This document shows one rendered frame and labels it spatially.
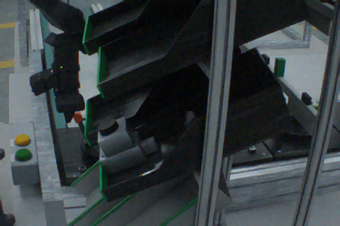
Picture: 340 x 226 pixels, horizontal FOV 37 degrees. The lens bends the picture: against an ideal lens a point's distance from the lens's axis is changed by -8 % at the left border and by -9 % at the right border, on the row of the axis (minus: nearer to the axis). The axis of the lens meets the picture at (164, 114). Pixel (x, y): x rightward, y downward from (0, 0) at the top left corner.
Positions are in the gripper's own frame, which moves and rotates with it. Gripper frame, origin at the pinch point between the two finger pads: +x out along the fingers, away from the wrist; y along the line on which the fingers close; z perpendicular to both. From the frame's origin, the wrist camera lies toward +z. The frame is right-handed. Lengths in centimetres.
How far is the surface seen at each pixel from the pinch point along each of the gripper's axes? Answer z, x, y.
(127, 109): -8.1, -13.1, 27.0
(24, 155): 11.3, 11.5, -0.4
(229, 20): -14, -38, 53
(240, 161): -38.4, 11.6, 11.2
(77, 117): -2.2, 2.0, 0.9
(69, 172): 1.1, 11.7, 8.1
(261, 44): -88, 20, -82
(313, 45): -117, 22, -84
